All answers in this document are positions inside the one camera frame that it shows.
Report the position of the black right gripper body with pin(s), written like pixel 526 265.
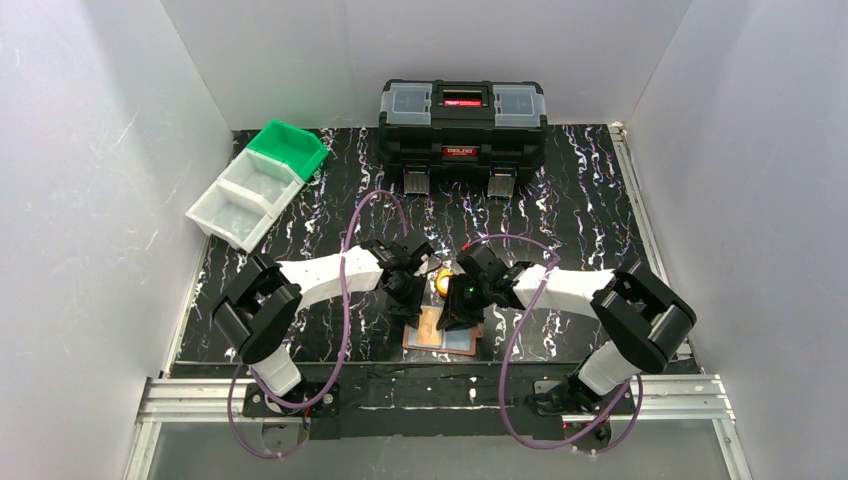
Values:
pixel 462 301

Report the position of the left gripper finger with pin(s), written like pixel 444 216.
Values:
pixel 405 311
pixel 414 289

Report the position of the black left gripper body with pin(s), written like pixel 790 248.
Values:
pixel 405 288

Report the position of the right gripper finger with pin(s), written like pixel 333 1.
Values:
pixel 451 318
pixel 470 309

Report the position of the pink leather card holder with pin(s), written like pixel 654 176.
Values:
pixel 460 342

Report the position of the orange credit card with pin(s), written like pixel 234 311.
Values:
pixel 428 331

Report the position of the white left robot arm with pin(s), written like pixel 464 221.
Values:
pixel 257 308

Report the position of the yellow tape measure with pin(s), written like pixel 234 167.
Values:
pixel 442 282

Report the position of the black toolbox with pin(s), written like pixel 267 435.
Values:
pixel 491 133

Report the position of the green plastic bin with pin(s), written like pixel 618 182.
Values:
pixel 301 150

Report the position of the white bin near green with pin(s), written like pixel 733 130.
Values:
pixel 270 182

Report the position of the white bin front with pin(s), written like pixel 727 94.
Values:
pixel 233 214

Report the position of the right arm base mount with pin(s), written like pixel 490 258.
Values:
pixel 581 406

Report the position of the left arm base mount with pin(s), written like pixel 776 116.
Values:
pixel 304 400

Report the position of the aluminium frame rail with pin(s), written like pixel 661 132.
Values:
pixel 416 427

